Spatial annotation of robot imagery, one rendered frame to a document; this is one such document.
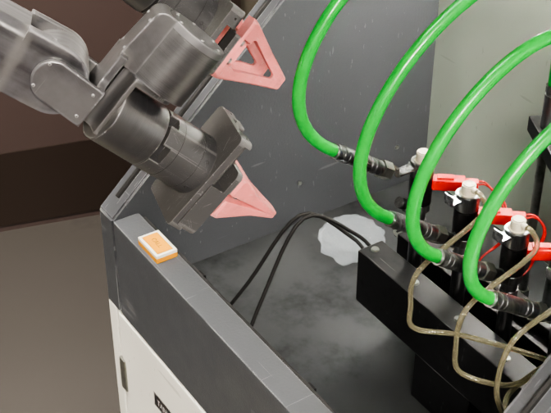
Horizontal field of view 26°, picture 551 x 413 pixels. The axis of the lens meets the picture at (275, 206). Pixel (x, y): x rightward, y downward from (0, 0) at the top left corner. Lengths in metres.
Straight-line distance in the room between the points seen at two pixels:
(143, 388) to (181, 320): 0.25
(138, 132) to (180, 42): 0.08
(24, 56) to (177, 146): 0.15
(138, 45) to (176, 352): 0.65
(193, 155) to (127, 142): 0.06
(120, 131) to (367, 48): 0.77
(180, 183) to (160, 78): 0.11
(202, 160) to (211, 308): 0.44
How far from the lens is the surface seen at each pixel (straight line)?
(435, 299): 1.41
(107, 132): 0.99
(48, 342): 2.87
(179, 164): 1.02
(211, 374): 1.46
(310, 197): 1.77
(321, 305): 1.63
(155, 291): 1.53
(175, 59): 0.98
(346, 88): 1.71
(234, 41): 1.14
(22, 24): 0.97
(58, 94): 0.97
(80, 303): 2.97
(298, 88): 1.22
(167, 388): 1.63
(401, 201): 1.40
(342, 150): 1.29
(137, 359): 1.70
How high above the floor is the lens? 1.87
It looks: 35 degrees down
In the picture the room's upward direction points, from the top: straight up
